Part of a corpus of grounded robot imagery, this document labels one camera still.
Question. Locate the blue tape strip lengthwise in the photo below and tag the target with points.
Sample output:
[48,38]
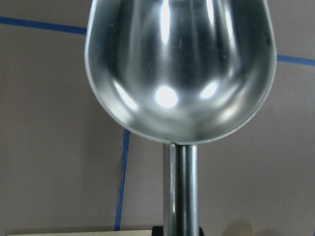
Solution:
[119,209]

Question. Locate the metal ice scoop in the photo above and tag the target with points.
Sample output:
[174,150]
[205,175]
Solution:
[182,73]

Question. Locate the blue tape strip crosswise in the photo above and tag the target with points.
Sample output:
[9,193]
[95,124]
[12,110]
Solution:
[82,31]

